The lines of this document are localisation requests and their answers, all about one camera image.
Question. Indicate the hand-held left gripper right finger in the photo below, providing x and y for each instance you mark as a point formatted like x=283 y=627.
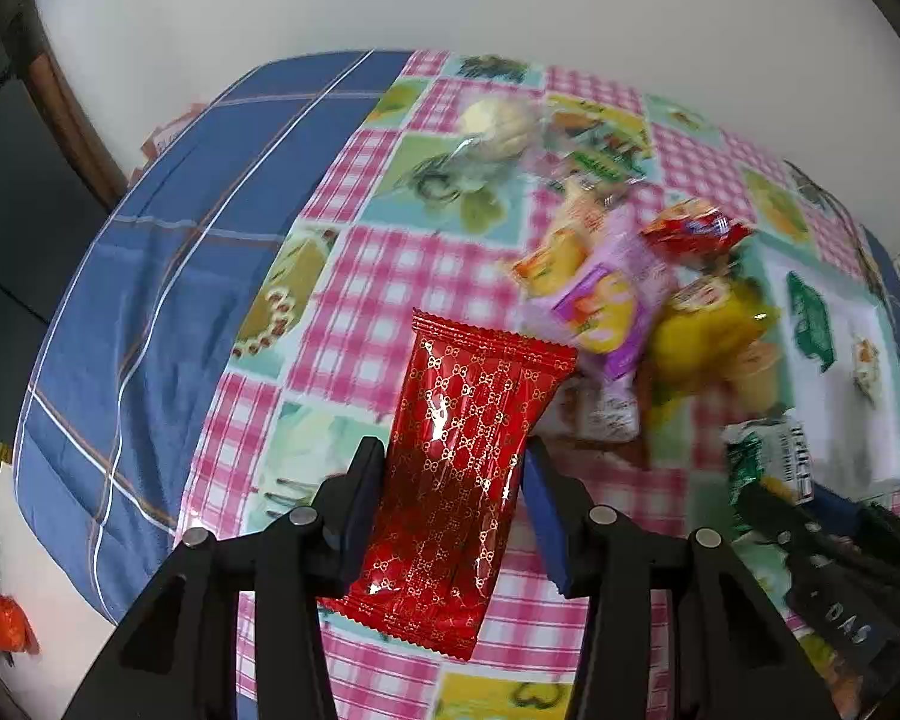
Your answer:
x=544 y=521

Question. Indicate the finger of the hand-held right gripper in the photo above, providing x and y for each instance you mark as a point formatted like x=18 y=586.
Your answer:
x=780 y=525
x=870 y=540

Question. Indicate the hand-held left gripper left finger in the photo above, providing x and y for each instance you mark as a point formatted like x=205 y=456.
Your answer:
x=364 y=499

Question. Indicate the green white snack packet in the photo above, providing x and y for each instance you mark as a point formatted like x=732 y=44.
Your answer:
x=772 y=457

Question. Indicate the red gold-patterned snack packet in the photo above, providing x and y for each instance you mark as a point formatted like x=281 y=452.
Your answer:
x=457 y=465

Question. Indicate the white cardboard box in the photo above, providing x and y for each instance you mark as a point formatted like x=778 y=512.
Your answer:
x=847 y=420

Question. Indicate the brown white snack packet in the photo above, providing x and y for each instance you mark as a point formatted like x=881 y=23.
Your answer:
x=607 y=412

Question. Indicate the yellow snack packet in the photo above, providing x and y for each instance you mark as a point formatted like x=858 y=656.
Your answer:
x=705 y=337

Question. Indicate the purple snack packet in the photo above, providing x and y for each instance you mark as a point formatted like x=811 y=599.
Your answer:
x=607 y=300

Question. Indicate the orange bread packet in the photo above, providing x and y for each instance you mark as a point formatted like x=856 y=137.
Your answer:
x=559 y=251

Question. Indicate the blue plaid sheet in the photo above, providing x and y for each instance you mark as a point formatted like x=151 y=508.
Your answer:
x=157 y=277

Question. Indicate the red crinkled snack packet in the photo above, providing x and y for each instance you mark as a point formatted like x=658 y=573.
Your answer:
x=690 y=229

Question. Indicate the green striped snack packet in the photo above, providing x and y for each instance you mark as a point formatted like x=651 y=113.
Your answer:
x=600 y=161

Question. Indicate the orange crumpled bag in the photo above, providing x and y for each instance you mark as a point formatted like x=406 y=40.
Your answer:
x=4 y=622

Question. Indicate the round bun in clear wrapper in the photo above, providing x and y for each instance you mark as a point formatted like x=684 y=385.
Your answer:
x=499 y=127

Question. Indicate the pale orange carton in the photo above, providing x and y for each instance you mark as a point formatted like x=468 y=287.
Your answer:
x=169 y=131

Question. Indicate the dark cabinet panel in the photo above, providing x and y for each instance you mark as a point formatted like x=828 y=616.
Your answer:
x=15 y=240

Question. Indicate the brown wooden frame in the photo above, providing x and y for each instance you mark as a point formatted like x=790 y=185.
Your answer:
x=67 y=112

